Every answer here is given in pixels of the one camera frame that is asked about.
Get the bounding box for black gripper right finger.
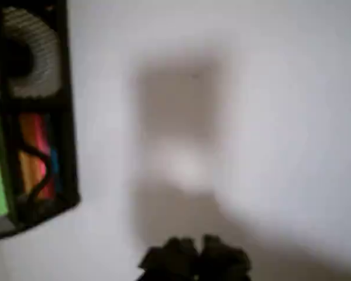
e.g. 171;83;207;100
197;234;252;281

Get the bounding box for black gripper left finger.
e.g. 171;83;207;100
138;236;199;281

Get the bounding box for black mesh desk organizer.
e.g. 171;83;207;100
0;0;81;242

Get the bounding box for coloured sticky flags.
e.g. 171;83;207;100
17;112;61;200

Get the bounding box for white tape roll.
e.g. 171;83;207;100
1;6;61;98

